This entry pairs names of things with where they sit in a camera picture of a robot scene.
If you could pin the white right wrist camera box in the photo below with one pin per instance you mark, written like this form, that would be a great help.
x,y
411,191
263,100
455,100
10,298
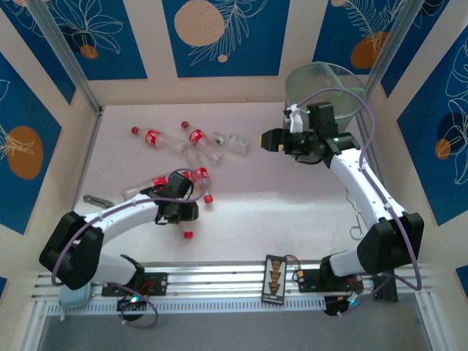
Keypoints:
x,y
294,118

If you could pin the translucent grey round bin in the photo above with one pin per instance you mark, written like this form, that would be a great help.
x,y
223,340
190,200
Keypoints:
x,y
321,73

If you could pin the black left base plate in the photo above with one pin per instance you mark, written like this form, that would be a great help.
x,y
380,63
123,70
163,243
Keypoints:
x,y
157,283

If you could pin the aluminium side rail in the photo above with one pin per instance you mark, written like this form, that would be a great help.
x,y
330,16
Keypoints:
x,y
87,153
372,155

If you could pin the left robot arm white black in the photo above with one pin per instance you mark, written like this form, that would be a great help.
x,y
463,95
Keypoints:
x,y
120,214

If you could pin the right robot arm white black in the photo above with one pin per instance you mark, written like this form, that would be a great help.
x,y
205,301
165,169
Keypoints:
x,y
362,186

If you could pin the black slotted bracket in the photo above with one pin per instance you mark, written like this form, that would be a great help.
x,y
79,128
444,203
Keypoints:
x,y
387,292

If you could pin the cola bottle red label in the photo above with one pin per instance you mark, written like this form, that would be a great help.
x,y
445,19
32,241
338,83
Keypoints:
x,y
153,137
196,137
202,172
160,180

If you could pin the grey metal tool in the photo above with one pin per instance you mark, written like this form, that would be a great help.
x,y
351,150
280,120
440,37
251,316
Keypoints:
x,y
97,201

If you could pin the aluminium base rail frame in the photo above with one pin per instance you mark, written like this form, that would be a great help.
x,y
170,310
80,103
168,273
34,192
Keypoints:
x,y
219,278

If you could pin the left controller board green light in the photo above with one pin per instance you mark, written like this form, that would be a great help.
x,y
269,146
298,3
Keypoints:
x,y
126,303

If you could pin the black power distribution board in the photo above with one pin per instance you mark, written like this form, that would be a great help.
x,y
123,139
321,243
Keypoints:
x,y
273,298

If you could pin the light blue pad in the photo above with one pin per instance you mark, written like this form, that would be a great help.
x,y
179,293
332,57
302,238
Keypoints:
x,y
75,297

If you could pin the right controller board green light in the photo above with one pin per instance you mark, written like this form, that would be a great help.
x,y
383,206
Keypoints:
x,y
332,307

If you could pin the controller board green light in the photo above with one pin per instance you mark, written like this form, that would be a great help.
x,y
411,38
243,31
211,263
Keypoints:
x,y
126,303
332,307

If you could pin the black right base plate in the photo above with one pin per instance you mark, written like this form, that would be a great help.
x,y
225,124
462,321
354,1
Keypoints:
x,y
309,281

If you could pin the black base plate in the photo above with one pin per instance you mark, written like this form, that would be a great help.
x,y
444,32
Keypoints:
x,y
309,281
157,283

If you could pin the aluminium corner post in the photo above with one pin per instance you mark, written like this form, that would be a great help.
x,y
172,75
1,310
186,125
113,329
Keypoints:
x,y
393,47
67,55

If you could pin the yellow power connector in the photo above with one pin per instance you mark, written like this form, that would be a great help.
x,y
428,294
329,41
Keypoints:
x,y
300,272

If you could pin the clear rectangular plastic bottle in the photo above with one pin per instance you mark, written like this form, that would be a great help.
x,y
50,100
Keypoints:
x,y
238,144

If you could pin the small clear bottle green label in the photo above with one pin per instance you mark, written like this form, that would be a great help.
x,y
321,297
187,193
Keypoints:
x,y
219,139

